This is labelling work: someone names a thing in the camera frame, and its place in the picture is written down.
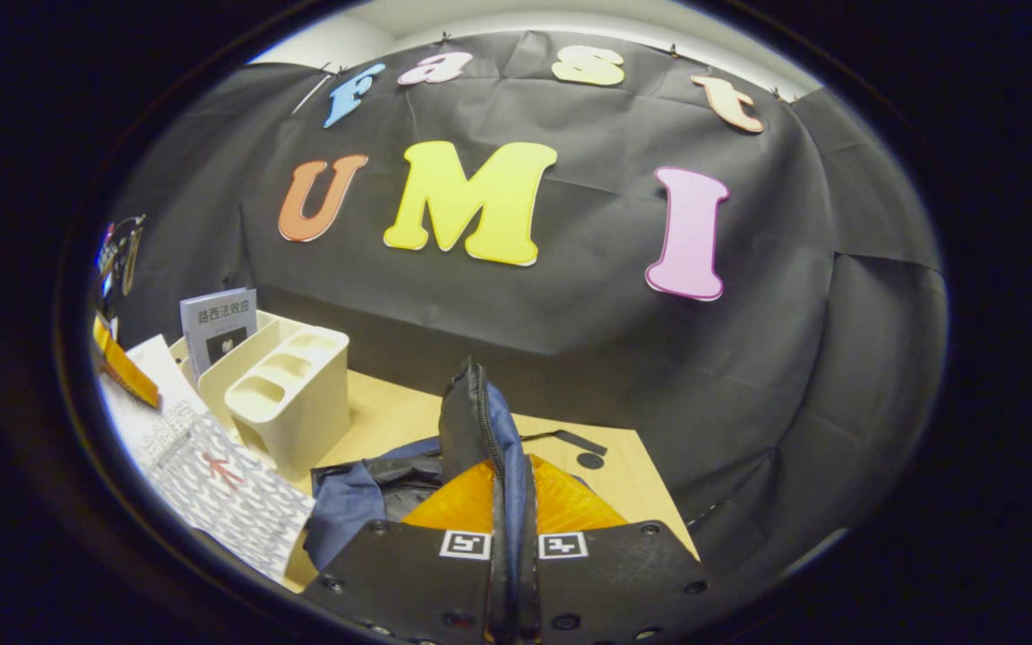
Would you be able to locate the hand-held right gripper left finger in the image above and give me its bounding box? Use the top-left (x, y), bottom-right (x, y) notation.
top-left (299, 460), bottom-right (503, 645)

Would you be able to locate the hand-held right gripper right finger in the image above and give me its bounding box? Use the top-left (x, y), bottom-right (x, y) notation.
top-left (520, 454), bottom-right (732, 645)

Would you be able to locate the blue schoolbag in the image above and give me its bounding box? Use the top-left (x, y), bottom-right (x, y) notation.
top-left (303, 357), bottom-right (651, 645)

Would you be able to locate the purple-grey book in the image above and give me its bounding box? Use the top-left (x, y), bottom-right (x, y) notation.
top-left (179, 288), bottom-right (259, 377)

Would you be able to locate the white patterned book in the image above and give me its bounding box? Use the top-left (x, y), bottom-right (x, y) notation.
top-left (97, 334), bottom-right (317, 583)

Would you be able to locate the cream plastic bookshelf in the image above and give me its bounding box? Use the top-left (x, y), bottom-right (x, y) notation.
top-left (168, 311), bottom-right (351, 483)

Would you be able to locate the black backdrop cloth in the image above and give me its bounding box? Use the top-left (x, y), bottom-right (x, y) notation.
top-left (113, 31), bottom-right (947, 574)

